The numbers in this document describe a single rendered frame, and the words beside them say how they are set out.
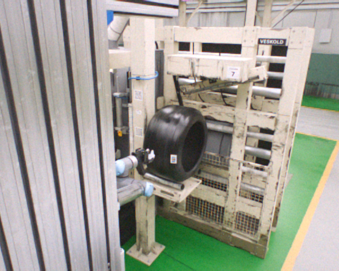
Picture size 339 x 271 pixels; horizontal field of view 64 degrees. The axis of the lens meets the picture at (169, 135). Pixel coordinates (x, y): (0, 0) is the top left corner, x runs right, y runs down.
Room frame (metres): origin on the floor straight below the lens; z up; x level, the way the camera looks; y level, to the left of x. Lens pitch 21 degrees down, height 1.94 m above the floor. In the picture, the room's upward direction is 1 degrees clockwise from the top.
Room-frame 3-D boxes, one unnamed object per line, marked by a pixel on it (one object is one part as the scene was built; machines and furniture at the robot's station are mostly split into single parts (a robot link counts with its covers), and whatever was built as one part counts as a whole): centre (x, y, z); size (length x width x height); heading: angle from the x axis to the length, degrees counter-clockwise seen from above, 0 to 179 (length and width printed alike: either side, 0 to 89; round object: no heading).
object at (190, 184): (1.93, -0.03, 0.80); 0.37 x 0.36 x 0.02; 149
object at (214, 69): (2.11, -0.29, 1.71); 0.61 x 0.25 x 0.15; 59
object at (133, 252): (2.04, 0.20, 0.02); 0.27 x 0.27 x 0.04; 59
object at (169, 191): (1.81, 0.05, 0.83); 0.36 x 0.09 x 0.06; 59
